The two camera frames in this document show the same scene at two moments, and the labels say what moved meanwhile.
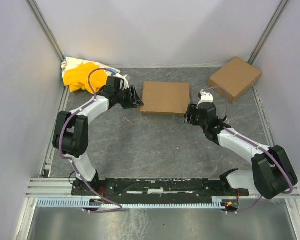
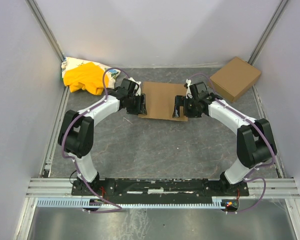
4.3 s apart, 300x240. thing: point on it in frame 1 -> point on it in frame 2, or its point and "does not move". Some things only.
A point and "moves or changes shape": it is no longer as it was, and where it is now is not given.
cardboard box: [165, 97] moves or changes shape
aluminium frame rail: [62, 188] does not move
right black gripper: [193, 115] -> [178, 106]
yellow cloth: [77, 78] does not move
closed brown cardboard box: [236, 77] does not move
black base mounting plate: [148, 190] does not move
